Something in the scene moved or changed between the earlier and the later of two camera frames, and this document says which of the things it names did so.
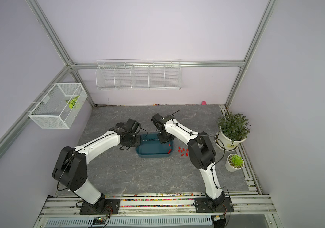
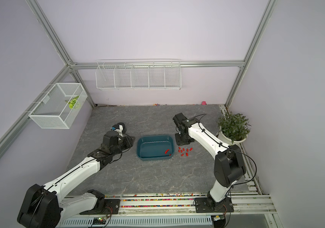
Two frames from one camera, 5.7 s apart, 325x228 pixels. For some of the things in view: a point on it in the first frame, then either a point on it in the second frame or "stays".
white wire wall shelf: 162,74 stays
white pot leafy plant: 234,128 stays
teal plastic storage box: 151,147 stays
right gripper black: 162,139 -> 178,141
